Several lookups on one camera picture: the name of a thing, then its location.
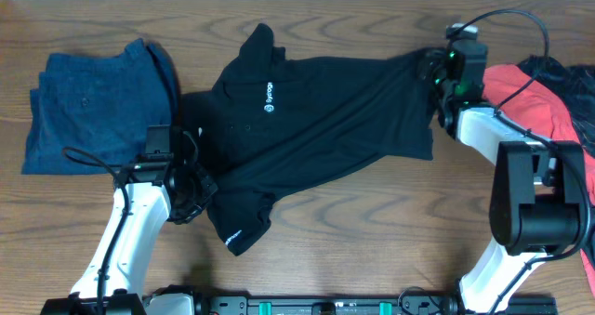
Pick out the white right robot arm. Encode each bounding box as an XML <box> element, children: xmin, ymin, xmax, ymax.
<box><xmin>418</xmin><ymin>47</ymin><xmax>593</xmax><ymax>314</ymax></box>

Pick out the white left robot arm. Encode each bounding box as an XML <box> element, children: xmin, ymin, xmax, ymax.
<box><xmin>42</xmin><ymin>125</ymin><xmax>218</xmax><ymax>315</ymax></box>

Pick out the red garment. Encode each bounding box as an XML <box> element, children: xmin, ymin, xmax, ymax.
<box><xmin>481</xmin><ymin>63</ymin><xmax>595</xmax><ymax>297</ymax></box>

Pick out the black patterned garment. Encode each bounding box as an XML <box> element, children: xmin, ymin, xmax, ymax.
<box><xmin>517</xmin><ymin>56</ymin><xmax>594</xmax><ymax>157</ymax></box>

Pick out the black polo shirt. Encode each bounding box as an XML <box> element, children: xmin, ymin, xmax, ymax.
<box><xmin>180</xmin><ymin>24</ymin><xmax>433</xmax><ymax>255</ymax></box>

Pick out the folded navy blue garment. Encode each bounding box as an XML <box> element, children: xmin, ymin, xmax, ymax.
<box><xmin>21</xmin><ymin>39</ymin><xmax>179</xmax><ymax>175</ymax></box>

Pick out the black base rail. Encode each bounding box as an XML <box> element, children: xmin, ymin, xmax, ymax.
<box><xmin>143</xmin><ymin>284</ymin><xmax>558</xmax><ymax>315</ymax></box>

